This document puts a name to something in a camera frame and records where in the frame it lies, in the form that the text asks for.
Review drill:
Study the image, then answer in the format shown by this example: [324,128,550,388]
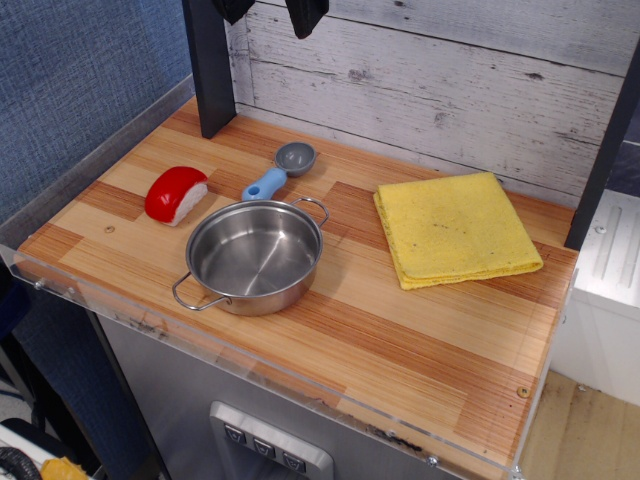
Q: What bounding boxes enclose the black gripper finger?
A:
[285,0,330,39]
[212,0,254,24]

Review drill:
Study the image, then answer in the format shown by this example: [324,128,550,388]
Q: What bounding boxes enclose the yellow towel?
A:
[374,172,543,290]

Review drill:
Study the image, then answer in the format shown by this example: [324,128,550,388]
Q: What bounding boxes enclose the blue grey ice cream scoop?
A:
[241,141,317,201]

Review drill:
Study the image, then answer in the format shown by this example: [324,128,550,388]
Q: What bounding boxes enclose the red white cheese wedge toy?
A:
[144,166,208,227]

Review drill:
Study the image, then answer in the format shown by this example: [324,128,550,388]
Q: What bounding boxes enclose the stainless steel pot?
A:
[172,197,330,316]

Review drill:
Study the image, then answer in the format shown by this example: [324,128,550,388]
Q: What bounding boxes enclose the clear acrylic edge guard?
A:
[2,222,577,479]

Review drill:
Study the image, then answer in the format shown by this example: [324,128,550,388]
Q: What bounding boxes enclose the silver toy dishwasher front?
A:
[96,316,508,479]

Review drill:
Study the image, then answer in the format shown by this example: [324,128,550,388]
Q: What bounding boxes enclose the white cabinet at right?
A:
[550,190,639,405]

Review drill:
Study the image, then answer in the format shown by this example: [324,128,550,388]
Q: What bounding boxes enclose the silver button panel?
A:
[209,401,334,480]

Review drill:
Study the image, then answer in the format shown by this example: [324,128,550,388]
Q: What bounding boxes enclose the yellow object bottom left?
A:
[40,457,89,480]

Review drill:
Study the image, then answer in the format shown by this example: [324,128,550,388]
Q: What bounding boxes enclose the dark grey left post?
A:
[182,0,236,139]

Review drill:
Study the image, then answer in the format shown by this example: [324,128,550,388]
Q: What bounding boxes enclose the dark grey post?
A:
[564,45,639,250]
[182,0,236,139]

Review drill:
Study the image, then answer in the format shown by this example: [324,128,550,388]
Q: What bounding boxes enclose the dark grey right post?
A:
[564,45,639,250]

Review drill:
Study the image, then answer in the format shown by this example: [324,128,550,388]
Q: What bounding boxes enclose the black cable bottom left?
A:
[0,447,42,480]

